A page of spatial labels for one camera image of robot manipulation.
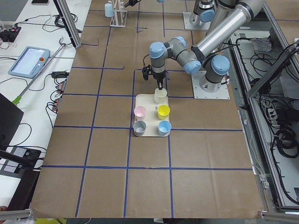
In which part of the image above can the blue cup front right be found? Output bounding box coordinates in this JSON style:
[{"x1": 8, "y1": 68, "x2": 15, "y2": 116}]
[{"x1": 158, "y1": 120, "x2": 171, "y2": 136}]

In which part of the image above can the cream plastic tray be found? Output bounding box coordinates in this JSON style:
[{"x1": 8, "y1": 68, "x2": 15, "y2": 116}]
[{"x1": 135, "y1": 94, "x2": 170, "y2": 137}]

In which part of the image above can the blue teach pendant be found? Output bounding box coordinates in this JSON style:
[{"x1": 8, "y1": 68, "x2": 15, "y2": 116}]
[{"x1": 8, "y1": 46, "x2": 50, "y2": 78}]

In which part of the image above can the black power adapter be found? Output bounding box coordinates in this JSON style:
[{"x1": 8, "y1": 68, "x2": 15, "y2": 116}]
[{"x1": 51, "y1": 71, "x2": 69, "y2": 78}]

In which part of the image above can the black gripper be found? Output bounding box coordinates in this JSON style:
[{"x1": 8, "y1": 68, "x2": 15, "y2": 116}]
[
  {"x1": 124, "y1": 0, "x2": 141, "y2": 7},
  {"x1": 142, "y1": 65, "x2": 166, "y2": 90}
]

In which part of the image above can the cream white cup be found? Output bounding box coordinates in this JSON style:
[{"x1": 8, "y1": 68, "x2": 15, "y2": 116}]
[{"x1": 154, "y1": 88, "x2": 167, "y2": 104}]

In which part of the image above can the metal reacher grabber tool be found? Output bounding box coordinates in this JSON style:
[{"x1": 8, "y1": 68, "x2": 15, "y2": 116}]
[{"x1": 12, "y1": 37, "x2": 71, "y2": 105}]

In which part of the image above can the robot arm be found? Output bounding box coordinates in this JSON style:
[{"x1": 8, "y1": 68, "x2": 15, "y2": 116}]
[
  {"x1": 142, "y1": 0, "x2": 264, "y2": 89},
  {"x1": 124, "y1": 0, "x2": 215, "y2": 31}
]

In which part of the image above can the aluminium frame post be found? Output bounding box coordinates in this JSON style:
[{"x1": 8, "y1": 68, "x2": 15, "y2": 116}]
[{"x1": 53, "y1": 0, "x2": 82, "y2": 49}]

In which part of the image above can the light blue cup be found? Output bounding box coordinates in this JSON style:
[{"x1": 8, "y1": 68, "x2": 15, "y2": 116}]
[{"x1": 105, "y1": 3, "x2": 114, "y2": 18}]

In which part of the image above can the grey cup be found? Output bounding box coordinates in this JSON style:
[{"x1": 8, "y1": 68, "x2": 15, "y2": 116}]
[{"x1": 133, "y1": 120, "x2": 147, "y2": 136}]

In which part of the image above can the white wire cup rack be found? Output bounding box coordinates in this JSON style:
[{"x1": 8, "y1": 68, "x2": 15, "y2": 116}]
[{"x1": 108, "y1": 0, "x2": 127, "y2": 28}]

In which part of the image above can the smartphone on table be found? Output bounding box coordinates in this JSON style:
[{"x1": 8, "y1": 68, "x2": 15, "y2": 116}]
[{"x1": 31, "y1": 0, "x2": 49, "y2": 5}]

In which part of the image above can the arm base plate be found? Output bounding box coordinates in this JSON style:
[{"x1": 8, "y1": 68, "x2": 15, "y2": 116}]
[
  {"x1": 183, "y1": 10, "x2": 215, "y2": 31},
  {"x1": 191, "y1": 71, "x2": 230, "y2": 100}
]

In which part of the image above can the pink cup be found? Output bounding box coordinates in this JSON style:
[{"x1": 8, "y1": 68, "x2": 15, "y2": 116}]
[{"x1": 134, "y1": 105, "x2": 147, "y2": 121}]

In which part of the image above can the yellow cup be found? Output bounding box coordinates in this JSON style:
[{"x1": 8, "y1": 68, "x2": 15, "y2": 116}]
[{"x1": 157, "y1": 105, "x2": 170, "y2": 120}]

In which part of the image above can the black monitor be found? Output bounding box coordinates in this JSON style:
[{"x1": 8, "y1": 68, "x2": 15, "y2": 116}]
[{"x1": 0, "y1": 94, "x2": 24, "y2": 151}]

